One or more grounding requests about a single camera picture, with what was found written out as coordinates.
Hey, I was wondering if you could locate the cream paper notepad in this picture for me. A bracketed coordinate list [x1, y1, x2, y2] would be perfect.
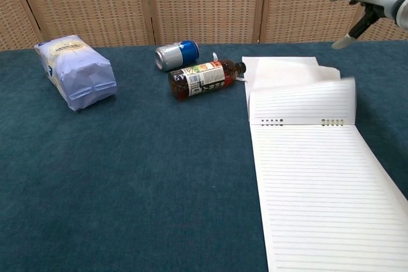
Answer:
[241, 56, 408, 272]

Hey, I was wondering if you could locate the woven bamboo folding screen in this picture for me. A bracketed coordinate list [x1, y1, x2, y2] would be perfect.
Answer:
[0, 0, 408, 52]

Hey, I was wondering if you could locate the brown tea bottle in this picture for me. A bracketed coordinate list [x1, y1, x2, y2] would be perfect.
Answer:
[168, 52, 248, 101]

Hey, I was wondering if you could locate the silver blue drink can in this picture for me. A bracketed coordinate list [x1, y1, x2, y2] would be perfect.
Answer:
[154, 40, 200, 72]

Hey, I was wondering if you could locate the blue felt table cloth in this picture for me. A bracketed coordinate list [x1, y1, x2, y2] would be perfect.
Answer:
[0, 41, 408, 272]

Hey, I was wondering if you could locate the white snack bag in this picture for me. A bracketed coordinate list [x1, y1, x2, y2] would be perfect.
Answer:
[34, 34, 118, 112]

